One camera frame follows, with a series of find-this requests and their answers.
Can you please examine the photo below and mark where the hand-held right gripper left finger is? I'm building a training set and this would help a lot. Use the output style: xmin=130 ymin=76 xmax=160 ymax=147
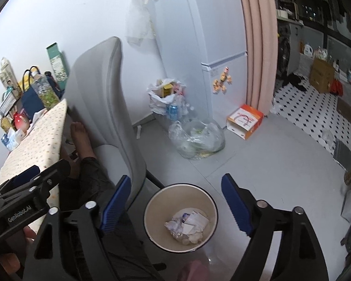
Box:
xmin=23 ymin=175 xmax=132 ymax=281

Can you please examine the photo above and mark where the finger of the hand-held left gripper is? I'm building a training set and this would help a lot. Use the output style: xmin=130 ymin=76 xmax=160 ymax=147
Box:
xmin=32 ymin=159 xmax=71 ymax=188
xmin=0 ymin=165 xmax=41 ymax=192

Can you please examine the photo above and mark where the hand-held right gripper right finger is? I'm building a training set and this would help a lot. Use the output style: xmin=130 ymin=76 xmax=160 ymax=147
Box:
xmin=221 ymin=173 xmax=329 ymax=281

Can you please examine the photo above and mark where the white waste bin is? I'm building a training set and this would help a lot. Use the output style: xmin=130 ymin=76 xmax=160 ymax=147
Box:
xmin=143 ymin=183 xmax=218 ymax=254

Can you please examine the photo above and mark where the printed receipt paper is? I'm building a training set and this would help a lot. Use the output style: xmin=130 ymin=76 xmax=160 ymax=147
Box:
xmin=164 ymin=208 xmax=209 ymax=235

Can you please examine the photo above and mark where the person's left hand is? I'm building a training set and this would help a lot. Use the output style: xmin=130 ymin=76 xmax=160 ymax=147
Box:
xmin=0 ymin=226 xmax=38 ymax=274

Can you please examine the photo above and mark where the person's left leg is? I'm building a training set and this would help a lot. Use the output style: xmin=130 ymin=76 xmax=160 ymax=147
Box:
xmin=60 ymin=122 xmax=164 ymax=281

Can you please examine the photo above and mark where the person's leg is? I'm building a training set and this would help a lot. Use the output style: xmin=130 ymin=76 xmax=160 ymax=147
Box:
xmin=177 ymin=260 xmax=209 ymax=281
xmin=60 ymin=122 xmax=164 ymax=281

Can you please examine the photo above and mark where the blue white tissue box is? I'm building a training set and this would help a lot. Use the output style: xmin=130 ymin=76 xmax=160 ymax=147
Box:
xmin=0 ymin=129 xmax=27 ymax=152

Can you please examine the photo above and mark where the glass jar with yellow contents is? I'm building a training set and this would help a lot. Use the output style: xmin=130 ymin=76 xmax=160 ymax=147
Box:
xmin=0 ymin=118 xmax=14 ymax=133

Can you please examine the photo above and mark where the red white vase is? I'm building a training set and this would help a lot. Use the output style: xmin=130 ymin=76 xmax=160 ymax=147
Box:
xmin=13 ymin=112 xmax=30 ymax=131

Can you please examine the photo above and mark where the white cloth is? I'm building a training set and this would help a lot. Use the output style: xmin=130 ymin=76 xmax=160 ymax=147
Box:
xmin=29 ymin=110 xmax=46 ymax=129

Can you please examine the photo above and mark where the navy lunch bag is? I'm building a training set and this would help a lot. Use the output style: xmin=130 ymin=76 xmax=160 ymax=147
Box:
xmin=20 ymin=66 xmax=65 ymax=115

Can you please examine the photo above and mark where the clear plastic bag of bottles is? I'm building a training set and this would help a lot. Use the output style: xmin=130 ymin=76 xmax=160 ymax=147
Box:
xmin=168 ymin=117 xmax=226 ymax=160

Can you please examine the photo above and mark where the clear bottle with green label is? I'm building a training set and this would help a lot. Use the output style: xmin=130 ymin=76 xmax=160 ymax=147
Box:
xmin=32 ymin=74 xmax=60 ymax=110

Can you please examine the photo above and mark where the person's right leg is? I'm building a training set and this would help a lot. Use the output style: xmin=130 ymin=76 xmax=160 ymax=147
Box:
xmin=177 ymin=260 xmax=209 ymax=281

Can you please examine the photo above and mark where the orange white cardboard box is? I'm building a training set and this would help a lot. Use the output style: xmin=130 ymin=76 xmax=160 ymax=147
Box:
xmin=227 ymin=104 xmax=264 ymax=140

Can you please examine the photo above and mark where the grey upholstered chair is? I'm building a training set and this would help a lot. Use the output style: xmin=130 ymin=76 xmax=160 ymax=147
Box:
xmin=64 ymin=37 xmax=166 ymax=211

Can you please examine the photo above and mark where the tall green box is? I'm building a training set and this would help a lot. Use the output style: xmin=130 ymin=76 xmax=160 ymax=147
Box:
xmin=46 ymin=43 xmax=69 ymax=90

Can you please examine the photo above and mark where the white plastic bag of bottles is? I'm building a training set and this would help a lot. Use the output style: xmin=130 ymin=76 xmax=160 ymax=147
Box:
xmin=147 ymin=78 xmax=194 ymax=122

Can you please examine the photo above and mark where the grey ribbed mat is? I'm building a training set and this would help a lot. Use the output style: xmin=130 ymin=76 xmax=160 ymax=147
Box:
xmin=333 ymin=139 xmax=351 ymax=170

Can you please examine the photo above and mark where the black cloth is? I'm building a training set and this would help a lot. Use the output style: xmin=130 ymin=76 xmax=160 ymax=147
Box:
xmin=282 ymin=73 xmax=307 ymax=92

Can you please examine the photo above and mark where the red bag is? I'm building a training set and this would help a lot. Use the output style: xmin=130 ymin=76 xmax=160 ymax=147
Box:
xmin=330 ymin=79 xmax=343 ymax=96

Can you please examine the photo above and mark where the brown cardboard box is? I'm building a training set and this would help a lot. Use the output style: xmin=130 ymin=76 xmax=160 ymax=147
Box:
xmin=309 ymin=58 xmax=335 ymax=94

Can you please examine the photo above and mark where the washing machine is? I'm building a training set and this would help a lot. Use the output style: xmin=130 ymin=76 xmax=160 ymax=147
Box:
xmin=276 ymin=22 xmax=293 ymax=77

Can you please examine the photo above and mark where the hanging white mesh bag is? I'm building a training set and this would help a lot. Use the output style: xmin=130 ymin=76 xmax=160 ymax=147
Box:
xmin=126 ymin=0 xmax=156 ymax=47

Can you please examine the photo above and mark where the pink curtain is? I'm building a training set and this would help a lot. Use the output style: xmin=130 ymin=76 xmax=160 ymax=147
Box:
xmin=235 ymin=0 xmax=279 ymax=118

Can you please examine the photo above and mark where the white fridge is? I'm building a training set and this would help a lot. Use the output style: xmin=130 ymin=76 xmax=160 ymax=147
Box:
xmin=129 ymin=0 xmax=249 ymax=131

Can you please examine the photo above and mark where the dark kitchen shelf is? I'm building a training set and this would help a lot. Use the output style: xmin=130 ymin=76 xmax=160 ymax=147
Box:
xmin=276 ymin=0 xmax=351 ymax=36

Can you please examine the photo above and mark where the black wire basket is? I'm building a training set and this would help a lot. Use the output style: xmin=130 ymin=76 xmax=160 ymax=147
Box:
xmin=0 ymin=89 xmax=22 ymax=118

